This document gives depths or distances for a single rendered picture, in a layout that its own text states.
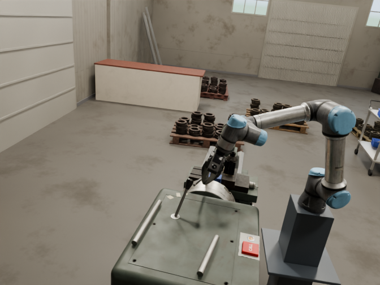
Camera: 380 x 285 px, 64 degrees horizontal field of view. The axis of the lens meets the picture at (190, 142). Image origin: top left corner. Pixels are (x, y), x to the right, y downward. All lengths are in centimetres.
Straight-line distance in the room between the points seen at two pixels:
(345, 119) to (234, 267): 79
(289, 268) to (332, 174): 65
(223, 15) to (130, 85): 653
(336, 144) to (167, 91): 575
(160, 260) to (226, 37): 1197
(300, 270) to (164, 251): 105
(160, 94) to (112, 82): 115
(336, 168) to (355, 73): 1232
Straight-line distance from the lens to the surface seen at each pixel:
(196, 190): 155
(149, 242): 118
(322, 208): 186
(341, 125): 148
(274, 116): 150
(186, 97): 697
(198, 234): 124
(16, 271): 301
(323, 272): 205
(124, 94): 729
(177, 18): 1292
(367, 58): 1391
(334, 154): 157
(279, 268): 196
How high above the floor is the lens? 203
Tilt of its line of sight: 23 degrees down
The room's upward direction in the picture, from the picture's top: 6 degrees clockwise
